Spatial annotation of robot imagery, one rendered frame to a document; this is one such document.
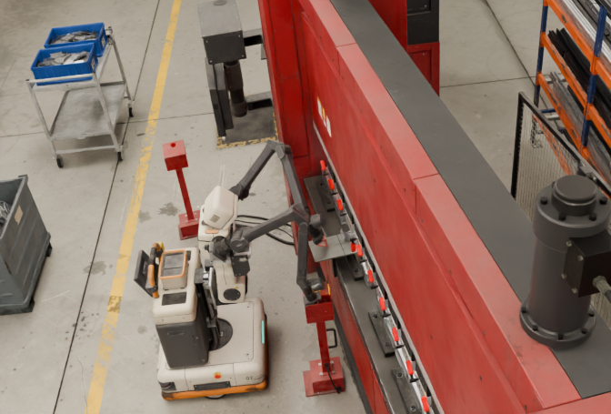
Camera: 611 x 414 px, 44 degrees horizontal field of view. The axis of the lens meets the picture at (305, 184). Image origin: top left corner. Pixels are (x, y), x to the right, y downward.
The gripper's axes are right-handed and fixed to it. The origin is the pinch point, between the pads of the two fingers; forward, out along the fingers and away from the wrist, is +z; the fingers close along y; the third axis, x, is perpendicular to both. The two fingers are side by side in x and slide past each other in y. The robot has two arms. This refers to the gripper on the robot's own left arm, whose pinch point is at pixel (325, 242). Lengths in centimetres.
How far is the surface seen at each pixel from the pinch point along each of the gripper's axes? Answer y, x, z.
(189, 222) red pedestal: 158, 117, 39
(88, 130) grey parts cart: 293, 174, -17
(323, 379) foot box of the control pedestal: -22, 58, 72
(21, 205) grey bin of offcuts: 157, 193, -61
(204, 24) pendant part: 117, -9, -99
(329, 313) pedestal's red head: -24.6, 20.5, 24.3
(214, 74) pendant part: 116, 8, -69
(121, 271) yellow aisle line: 131, 173, 21
